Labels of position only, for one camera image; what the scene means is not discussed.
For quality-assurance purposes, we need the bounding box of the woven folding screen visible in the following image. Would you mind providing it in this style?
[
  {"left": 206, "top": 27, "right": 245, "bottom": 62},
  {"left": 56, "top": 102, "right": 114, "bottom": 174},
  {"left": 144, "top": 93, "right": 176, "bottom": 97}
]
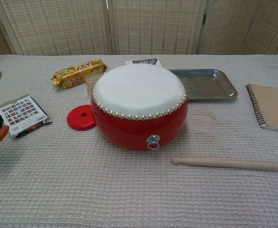
[{"left": 0, "top": 0, "right": 278, "bottom": 58}]

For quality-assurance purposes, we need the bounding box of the stamp print card box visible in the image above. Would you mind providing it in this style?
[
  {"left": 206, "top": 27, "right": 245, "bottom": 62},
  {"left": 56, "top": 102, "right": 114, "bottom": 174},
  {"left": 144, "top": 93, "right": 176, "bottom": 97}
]
[{"left": 0, "top": 94, "right": 53, "bottom": 138}]

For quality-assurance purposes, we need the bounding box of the photo postcard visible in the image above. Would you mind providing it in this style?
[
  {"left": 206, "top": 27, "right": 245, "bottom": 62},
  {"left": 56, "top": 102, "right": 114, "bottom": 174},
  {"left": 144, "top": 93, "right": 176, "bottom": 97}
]
[{"left": 125, "top": 57, "right": 163, "bottom": 69}]

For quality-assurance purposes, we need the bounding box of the kraft spiral notebook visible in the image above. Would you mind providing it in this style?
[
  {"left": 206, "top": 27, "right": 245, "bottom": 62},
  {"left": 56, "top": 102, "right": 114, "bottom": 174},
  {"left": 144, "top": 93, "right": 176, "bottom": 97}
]
[{"left": 245, "top": 83, "right": 278, "bottom": 133}]

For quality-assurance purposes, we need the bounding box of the gold biscuit packet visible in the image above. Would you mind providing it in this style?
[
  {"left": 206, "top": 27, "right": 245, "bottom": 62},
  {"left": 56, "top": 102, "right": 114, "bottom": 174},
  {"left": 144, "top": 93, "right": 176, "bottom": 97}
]
[{"left": 53, "top": 58, "right": 108, "bottom": 90}]

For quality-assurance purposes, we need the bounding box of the beige woven tablecloth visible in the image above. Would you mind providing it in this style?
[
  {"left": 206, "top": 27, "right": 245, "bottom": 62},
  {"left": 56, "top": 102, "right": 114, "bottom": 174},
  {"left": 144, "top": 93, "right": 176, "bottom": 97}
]
[{"left": 0, "top": 54, "right": 278, "bottom": 228}]

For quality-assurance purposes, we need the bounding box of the red plastic disc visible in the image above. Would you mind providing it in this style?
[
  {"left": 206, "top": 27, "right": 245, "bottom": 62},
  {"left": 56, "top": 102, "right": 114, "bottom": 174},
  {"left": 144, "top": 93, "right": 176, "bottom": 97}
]
[{"left": 66, "top": 105, "right": 97, "bottom": 131}]

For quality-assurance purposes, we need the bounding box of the stainless steel tray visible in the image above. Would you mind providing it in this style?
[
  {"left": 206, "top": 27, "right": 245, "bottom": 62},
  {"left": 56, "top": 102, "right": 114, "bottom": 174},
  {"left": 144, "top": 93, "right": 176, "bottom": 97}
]
[{"left": 167, "top": 68, "right": 239, "bottom": 100}]

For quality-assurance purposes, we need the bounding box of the red drum with white head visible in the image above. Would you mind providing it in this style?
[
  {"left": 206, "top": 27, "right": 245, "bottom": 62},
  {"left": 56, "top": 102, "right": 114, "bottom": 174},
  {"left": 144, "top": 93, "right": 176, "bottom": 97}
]
[{"left": 91, "top": 66, "right": 189, "bottom": 152}]

